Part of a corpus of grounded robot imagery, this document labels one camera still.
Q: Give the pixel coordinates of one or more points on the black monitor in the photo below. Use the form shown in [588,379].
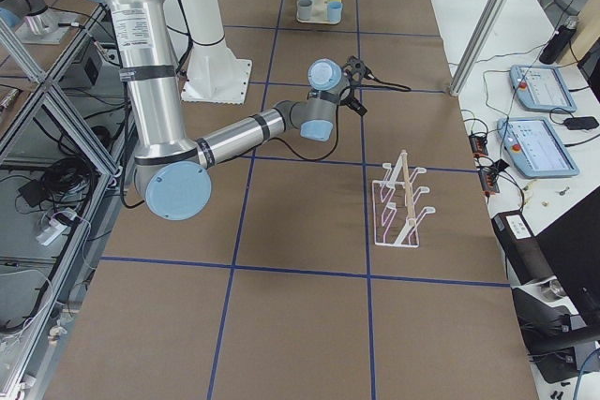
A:
[571,247]

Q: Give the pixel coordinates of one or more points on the black power adapter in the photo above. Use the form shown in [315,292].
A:
[581,123]

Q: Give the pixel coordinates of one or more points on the teach pendant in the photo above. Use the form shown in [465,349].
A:
[535,148]
[541,88]

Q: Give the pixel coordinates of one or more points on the grey plastic cup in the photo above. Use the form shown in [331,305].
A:
[304,10]

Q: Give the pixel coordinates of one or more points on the far teach pendant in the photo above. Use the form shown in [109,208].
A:
[541,88]

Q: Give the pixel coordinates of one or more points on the black drink bottle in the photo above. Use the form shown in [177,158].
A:
[559,42]

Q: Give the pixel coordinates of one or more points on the near teach pendant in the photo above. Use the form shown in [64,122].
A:
[535,148]

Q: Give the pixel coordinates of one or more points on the cream serving tray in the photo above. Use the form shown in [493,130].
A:
[319,13]

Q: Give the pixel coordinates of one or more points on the black desktop box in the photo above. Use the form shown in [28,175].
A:
[521,247]

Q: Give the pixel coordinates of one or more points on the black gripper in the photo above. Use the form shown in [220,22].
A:
[347,95]

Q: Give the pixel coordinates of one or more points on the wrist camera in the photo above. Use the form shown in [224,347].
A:
[357,107]

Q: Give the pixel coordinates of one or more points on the aluminium frame post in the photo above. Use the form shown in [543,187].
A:
[482,30]

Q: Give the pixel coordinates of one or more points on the white wire cup rack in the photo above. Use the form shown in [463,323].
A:
[396,216]

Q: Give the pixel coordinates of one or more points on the blue plastic cup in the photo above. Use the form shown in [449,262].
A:
[334,11]

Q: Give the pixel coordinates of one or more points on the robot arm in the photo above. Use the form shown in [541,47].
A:
[33,21]
[174,51]

